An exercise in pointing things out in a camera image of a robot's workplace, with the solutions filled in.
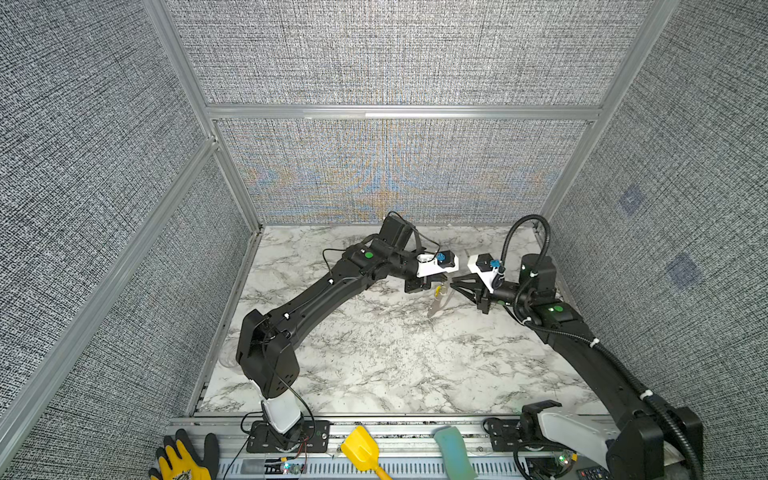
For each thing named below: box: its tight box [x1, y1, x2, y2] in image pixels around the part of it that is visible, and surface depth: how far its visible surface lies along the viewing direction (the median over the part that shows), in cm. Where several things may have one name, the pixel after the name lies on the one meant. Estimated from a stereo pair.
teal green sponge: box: [434, 426, 478, 480], surface depth 72 cm
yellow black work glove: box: [148, 428, 220, 480], surface depth 71 cm
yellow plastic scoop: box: [341, 425, 392, 480], surface depth 73 cm
